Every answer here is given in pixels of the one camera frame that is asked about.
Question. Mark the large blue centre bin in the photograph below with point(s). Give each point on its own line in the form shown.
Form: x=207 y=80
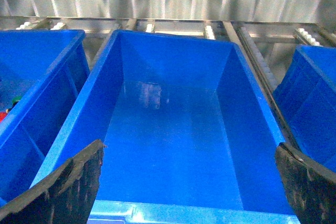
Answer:
x=48 y=68

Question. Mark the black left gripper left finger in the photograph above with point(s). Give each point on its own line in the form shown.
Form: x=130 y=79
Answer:
x=64 y=196

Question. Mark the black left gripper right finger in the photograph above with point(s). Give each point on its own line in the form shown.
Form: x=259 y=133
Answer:
x=309 y=186

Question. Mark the green button far right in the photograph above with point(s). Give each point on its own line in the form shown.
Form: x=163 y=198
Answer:
x=15 y=100

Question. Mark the large blue bin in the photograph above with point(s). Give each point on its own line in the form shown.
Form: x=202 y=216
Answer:
x=189 y=136
x=48 y=68

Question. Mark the large blue right bin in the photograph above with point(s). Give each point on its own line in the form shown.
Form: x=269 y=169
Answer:
x=189 y=136

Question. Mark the white roller track right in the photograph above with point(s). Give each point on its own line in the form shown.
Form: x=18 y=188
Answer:
x=259 y=60

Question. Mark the red button right upright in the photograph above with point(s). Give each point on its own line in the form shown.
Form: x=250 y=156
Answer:
x=2 y=116

